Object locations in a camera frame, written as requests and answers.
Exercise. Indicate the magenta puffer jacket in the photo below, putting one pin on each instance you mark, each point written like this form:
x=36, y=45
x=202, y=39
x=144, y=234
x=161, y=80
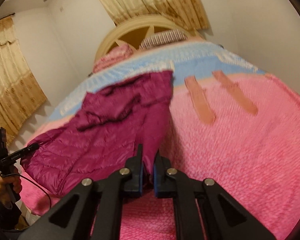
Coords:
x=104, y=133

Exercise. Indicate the beige curtain on side wall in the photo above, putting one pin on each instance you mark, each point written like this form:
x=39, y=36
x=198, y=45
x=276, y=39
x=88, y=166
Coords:
x=20, y=94

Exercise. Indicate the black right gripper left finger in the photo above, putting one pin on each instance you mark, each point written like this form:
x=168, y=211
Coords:
x=92, y=209

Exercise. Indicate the blue pink printed bedspread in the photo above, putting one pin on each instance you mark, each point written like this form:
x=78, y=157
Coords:
x=229, y=121

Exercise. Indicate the folded pink floral blanket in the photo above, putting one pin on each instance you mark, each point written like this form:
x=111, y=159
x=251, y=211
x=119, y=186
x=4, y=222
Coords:
x=115, y=56

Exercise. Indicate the striped pillow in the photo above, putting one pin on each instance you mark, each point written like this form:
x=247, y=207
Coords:
x=162, y=38

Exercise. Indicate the person's left hand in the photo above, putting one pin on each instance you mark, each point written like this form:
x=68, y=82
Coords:
x=5, y=198

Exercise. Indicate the cream arched wooden headboard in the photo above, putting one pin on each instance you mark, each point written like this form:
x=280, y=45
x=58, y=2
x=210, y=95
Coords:
x=134, y=30

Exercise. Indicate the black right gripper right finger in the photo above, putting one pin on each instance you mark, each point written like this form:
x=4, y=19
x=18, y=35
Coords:
x=202, y=208

